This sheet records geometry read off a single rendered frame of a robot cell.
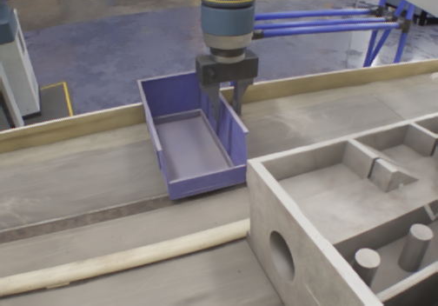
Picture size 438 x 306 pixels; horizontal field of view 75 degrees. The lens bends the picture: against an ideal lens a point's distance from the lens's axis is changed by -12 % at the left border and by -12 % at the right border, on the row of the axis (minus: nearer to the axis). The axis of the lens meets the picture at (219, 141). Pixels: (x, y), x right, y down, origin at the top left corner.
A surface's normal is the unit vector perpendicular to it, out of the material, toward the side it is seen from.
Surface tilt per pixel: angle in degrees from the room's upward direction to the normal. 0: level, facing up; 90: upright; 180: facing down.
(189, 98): 88
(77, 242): 0
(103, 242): 0
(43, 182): 0
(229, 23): 90
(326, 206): 10
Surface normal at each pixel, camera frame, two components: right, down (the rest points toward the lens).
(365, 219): -0.06, -0.88
